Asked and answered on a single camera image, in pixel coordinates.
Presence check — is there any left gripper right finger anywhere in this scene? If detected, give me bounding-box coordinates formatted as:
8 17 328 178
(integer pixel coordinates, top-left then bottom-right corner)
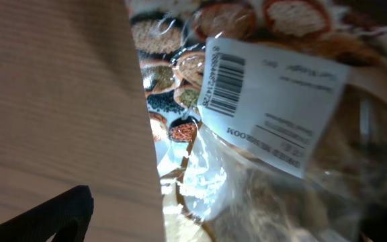
360 206 387 242

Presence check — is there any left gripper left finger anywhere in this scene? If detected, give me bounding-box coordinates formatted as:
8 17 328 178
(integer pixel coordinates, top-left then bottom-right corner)
0 185 94 242

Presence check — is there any beige snack pouch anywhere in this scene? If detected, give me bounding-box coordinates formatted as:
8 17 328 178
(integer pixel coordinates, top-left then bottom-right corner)
126 0 387 242

